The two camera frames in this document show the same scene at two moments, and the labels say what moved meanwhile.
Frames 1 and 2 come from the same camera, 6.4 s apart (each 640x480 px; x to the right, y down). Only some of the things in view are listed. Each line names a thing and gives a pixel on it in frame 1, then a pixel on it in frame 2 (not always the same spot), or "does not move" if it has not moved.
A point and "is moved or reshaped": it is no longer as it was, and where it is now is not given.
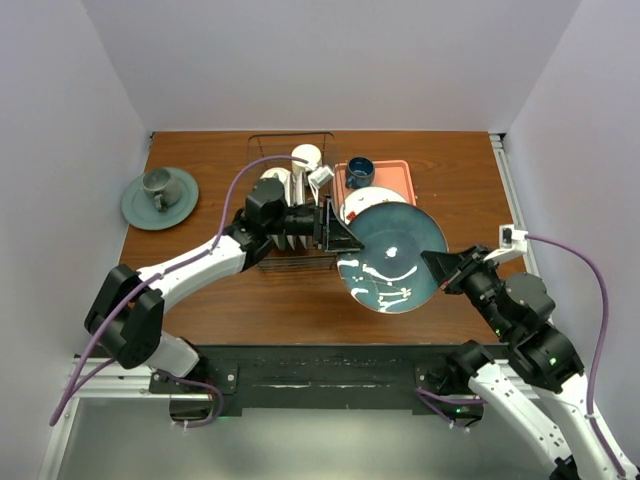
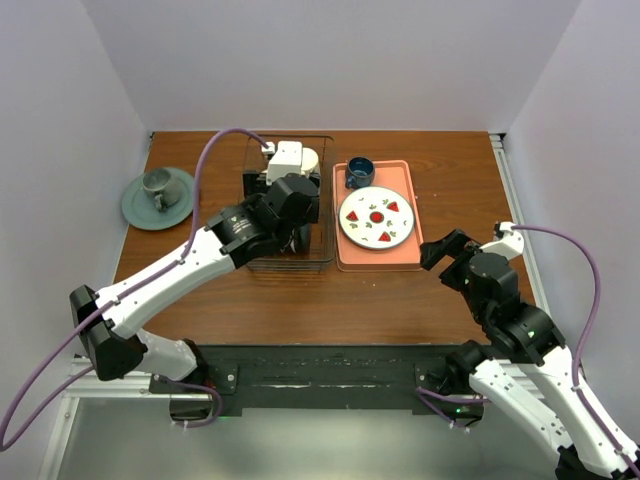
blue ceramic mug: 360,173 does not move
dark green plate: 139,206 does not move
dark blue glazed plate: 389,274 is moved or reshaped
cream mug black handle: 308,152 does not move
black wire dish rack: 306,164 does not move
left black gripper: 336,237 -> 255,183
